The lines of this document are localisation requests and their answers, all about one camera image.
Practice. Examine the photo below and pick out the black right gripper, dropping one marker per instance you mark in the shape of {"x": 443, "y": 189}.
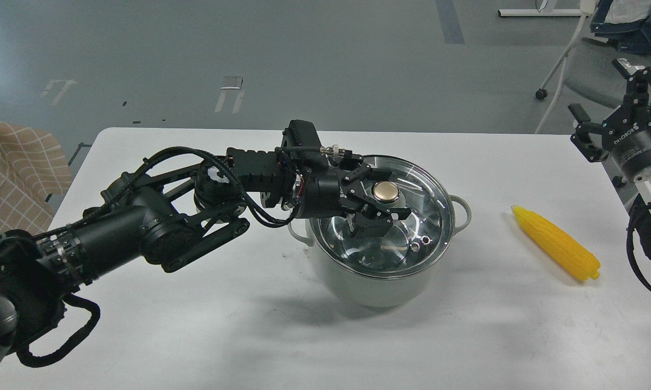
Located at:
{"x": 627, "y": 135}

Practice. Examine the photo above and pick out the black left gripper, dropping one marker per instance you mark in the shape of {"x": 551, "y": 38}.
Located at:
{"x": 338, "y": 192}

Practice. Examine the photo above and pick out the glass pot lid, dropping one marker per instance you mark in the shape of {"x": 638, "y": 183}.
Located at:
{"x": 411, "y": 245}

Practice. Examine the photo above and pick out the yellow corn cob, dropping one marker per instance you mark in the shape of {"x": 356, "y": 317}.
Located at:
{"x": 575, "y": 259}

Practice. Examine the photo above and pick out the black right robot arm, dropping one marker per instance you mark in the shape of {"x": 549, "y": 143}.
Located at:
{"x": 639, "y": 222}

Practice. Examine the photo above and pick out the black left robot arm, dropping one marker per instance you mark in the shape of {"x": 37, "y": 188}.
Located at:
{"x": 178, "y": 206}

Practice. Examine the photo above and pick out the grey steel cooking pot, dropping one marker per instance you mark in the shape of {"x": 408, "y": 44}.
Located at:
{"x": 372, "y": 292}

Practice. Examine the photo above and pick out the grey office chair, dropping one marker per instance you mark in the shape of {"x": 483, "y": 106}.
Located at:
{"x": 585, "y": 68}

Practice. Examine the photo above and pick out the blue jeans clothing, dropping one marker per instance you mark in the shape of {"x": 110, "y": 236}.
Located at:
{"x": 624, "y": 24}

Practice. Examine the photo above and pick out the white table leg base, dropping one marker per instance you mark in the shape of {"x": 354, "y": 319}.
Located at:
{"x": 548, "y": 9}

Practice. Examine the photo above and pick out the beige checkered cloth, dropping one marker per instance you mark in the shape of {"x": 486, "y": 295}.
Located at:
{"x": 32, "y": 166}

